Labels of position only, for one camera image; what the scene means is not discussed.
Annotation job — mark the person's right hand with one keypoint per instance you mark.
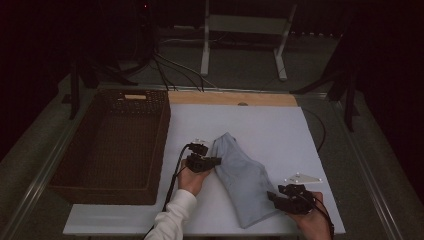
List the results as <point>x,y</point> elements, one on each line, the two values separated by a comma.
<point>316,226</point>

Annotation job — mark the white metal stand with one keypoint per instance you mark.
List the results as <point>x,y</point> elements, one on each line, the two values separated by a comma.
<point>246,24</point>

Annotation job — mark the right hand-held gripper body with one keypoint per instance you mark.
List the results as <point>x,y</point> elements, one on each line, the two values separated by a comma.
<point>296,200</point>

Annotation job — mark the brown wicker basket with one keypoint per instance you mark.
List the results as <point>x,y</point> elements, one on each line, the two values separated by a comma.
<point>110,160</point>

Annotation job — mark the person's left hand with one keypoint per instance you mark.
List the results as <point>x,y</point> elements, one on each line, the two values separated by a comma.
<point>190,181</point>

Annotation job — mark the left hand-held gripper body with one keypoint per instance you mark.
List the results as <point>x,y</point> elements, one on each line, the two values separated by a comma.
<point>199,163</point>

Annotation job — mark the black tripod stand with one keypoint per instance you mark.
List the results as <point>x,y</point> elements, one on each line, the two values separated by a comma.
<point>75,90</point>
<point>348,93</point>

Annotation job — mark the dark equipment stand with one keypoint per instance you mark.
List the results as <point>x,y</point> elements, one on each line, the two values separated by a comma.
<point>145,33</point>

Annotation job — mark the metal frame rail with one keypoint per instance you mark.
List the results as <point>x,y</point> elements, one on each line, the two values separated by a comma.
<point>370,180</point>
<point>43,173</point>

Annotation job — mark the light blue tank top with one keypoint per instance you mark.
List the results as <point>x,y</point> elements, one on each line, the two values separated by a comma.
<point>243,180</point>

